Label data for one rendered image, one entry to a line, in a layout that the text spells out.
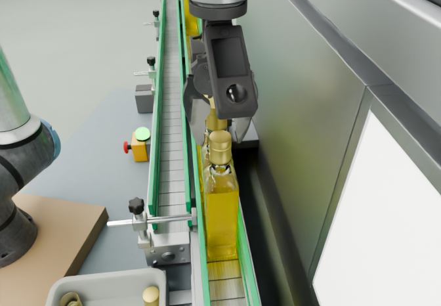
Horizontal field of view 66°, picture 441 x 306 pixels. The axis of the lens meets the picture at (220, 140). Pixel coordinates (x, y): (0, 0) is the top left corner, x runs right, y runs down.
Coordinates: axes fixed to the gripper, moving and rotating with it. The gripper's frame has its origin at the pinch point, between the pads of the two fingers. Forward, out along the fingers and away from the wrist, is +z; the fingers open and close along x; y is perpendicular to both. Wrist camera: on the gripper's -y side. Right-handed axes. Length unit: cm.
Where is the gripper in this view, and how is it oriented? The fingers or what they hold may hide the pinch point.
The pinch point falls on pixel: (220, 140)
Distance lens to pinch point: 51.3
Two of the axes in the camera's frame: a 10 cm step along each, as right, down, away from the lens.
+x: -9.9, 0.9, -1.0
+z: 0.0, 7.8, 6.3
